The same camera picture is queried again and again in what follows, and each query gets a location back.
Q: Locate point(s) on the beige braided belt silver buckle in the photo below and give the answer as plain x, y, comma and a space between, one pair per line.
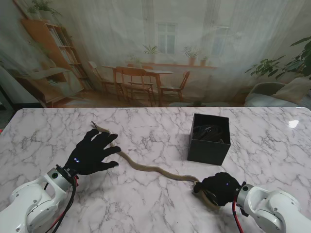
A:
150, 168

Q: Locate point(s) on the black woven belt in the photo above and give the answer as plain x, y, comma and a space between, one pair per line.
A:
211, 132

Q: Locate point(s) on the printed room scene backdrop curtain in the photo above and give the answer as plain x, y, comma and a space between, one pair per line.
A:
155, 24

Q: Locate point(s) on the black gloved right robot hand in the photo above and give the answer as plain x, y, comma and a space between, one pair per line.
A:
221, 188

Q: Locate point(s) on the black square storage box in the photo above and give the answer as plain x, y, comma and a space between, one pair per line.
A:
209, 150

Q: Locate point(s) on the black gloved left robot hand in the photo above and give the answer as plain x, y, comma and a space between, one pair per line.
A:
94, 153

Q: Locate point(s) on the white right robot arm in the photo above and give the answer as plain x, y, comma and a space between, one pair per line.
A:
274, 208

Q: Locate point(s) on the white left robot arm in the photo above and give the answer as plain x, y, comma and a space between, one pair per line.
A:
31, 206

